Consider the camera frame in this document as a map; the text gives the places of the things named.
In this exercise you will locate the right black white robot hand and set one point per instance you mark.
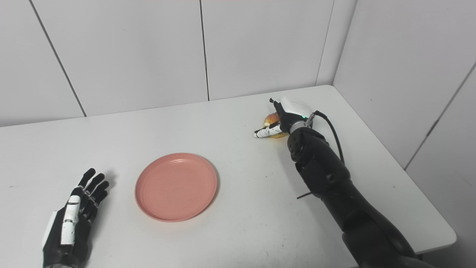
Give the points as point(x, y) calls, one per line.
point(293, 109)

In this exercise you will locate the cream puff pastry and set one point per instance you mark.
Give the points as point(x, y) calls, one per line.
point(270, 119)

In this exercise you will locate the pink round plate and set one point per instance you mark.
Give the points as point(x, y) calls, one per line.
point(176, 187)

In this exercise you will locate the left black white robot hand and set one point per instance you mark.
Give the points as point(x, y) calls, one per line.
point(76, 230)

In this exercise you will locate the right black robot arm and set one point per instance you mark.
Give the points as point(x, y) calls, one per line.
point(334, 182)

